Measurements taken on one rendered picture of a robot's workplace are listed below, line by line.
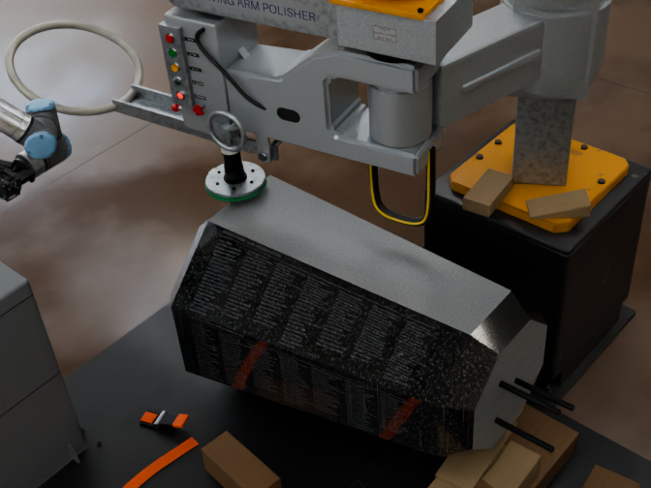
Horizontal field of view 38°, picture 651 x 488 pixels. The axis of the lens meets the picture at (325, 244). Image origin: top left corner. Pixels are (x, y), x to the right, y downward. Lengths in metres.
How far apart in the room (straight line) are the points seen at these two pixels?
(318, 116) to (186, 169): 2.21
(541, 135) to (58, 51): 3.87
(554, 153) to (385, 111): 0.82
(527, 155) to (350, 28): 0.99
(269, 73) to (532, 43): 0.81
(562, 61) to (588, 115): 2.26
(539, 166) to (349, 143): 0.81
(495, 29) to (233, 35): 0.80
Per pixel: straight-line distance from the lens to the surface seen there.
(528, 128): 3.32
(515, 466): 3.27
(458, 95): 2.87
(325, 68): 2.78
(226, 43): 3.00
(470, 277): 3.00
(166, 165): 5.09
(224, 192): 3.33
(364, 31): 2.62
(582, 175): 3.51
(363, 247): 3.12
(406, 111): 2.75
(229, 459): 3.41
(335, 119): 2.91
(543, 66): 3.11
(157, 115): 3.37
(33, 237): 4.81
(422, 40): 2.55
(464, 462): 3.25
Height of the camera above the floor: 2.79
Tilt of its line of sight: 39 degrees down
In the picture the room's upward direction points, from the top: 5 degrees counter-clockwise
